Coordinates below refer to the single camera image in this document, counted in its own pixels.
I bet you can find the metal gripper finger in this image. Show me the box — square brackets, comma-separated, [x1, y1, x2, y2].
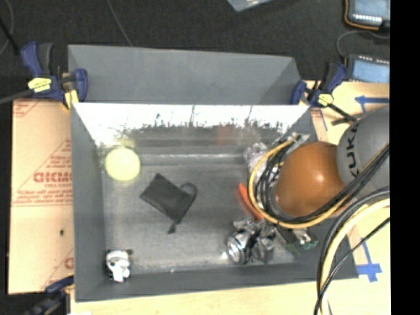
[232, 218, 275, 238]
[226, 232, 276, 265]

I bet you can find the orange curved thing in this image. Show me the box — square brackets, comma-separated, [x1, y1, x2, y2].
[236, 182, 264, 222]

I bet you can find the crumpled silver foil packet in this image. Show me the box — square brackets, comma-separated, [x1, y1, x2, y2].
[243, 141, 272, 177]

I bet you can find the black cloth pouch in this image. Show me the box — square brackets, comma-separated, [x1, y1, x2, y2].
[139, 173, 199, 234]

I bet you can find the white and black toy figure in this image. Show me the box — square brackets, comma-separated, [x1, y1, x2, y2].
[104, 249, 133, 284]

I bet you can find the yellow ball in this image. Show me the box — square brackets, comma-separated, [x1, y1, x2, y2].
[104, 147, 142, 182]

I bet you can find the grey metal bin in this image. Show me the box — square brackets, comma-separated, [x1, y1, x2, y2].
[67, 44, 359, 301]

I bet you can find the brown cardboard board red print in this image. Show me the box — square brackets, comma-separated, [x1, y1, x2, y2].
[8, 79, 390, 295]

